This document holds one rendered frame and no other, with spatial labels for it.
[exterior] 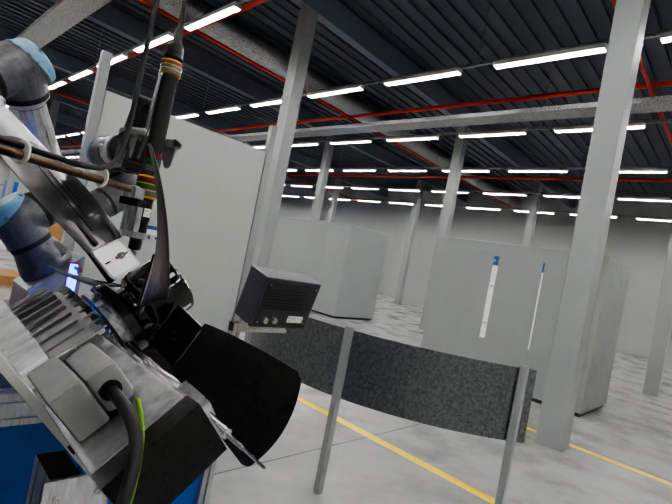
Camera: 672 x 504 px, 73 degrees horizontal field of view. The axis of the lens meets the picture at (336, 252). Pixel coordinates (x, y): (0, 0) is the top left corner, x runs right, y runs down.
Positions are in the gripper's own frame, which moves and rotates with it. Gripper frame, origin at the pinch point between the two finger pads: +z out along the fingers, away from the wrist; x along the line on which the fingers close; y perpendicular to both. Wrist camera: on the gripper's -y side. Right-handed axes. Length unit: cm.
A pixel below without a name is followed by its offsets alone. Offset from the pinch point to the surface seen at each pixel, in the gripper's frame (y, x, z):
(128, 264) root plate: 25.8, 3.1, 4.1
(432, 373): 67, -184, -37
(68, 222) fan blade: 20.0, 14.3, 4.1
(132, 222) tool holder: 18.0, 2.3, 0.0
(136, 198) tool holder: 13.3, 2.9, 1.1
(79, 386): 36, 19, 39
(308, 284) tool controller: 28, -76, -32
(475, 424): 90, -202, -16
